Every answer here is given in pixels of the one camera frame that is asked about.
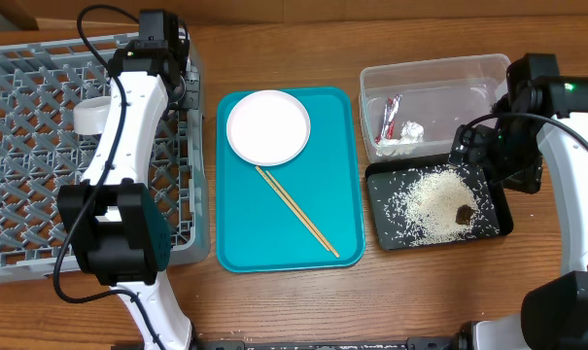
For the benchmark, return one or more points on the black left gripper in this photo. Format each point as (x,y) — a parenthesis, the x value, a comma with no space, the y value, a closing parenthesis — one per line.
(191,90)

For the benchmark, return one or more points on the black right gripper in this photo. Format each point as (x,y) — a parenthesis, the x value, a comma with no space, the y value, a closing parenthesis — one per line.
(526,178)

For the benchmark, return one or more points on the white napkin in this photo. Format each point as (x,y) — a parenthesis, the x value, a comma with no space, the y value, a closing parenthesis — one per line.
(388,145)

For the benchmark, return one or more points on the white paper cup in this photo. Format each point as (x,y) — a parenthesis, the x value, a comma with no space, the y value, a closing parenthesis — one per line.
(90,115)

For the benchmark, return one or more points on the red foil sauce packet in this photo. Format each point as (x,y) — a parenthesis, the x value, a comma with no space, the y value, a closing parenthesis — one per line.
(388,121)

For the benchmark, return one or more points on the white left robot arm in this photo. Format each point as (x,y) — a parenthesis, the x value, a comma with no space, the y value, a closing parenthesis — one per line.
(118,242)

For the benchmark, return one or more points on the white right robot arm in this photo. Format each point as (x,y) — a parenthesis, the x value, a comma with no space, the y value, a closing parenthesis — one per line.
(542,119)

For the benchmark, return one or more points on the black food waste tray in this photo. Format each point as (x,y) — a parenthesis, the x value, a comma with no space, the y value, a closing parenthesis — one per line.
(434,209)

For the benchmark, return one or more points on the clear plastic waste bin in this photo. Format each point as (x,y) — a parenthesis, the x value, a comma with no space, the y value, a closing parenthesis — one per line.
(439,94)

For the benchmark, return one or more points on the brown food scrap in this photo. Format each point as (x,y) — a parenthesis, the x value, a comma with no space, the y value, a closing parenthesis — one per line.
(464,215)

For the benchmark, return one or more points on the large white plate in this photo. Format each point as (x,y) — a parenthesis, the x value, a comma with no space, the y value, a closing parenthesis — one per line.
(268,127)

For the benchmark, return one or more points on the pile of white rice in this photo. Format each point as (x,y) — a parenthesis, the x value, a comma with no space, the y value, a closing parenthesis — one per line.
(434,206)

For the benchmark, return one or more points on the wooden chopstick right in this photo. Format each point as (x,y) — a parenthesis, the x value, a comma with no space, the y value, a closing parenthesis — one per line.
(304,217)

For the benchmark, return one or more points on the wooden chopstick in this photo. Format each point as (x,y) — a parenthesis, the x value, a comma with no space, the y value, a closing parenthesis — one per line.
(304,217)
(273,187)

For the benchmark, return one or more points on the wooden chopstick left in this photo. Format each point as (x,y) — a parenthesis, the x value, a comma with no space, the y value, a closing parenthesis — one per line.
(273,187)

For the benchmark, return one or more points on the teal plastic tray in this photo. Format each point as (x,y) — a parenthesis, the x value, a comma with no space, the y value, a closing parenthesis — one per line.
(256,230)

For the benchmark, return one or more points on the grey plastic dish rack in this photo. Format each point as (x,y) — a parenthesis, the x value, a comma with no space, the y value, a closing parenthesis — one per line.
(40,84)

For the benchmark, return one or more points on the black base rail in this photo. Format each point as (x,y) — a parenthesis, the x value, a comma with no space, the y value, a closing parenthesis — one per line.
(322,344)

